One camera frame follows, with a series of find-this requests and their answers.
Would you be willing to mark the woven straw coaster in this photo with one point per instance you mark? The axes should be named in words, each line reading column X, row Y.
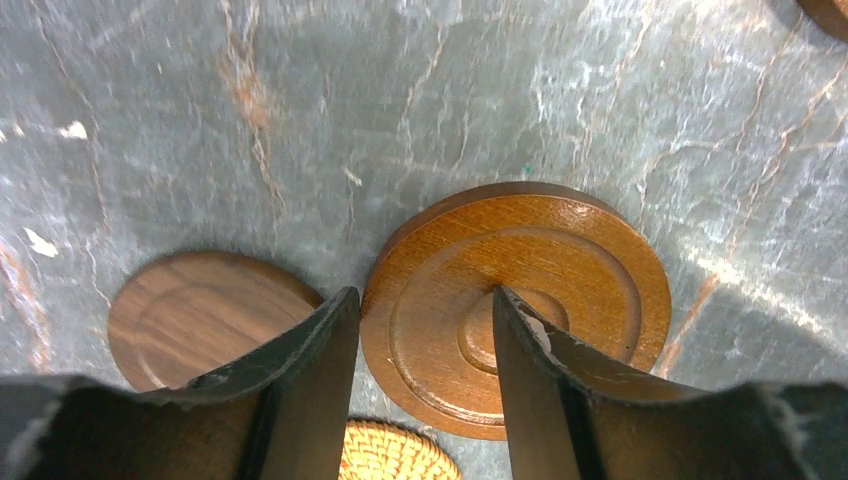
column 381, row 450

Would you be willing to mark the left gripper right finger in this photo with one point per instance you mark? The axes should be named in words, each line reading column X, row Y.
column 573, row 412

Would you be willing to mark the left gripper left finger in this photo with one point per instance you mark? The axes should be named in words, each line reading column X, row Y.
column 278, row 412

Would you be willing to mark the dark walnut coaster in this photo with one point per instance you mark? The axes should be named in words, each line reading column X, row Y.
column 184, row 315

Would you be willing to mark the wooden coaster three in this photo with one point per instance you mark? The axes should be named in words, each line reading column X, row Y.
column 829, row 15

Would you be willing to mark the wooden coaster five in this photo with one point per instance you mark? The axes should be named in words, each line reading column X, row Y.
column 426, row 325

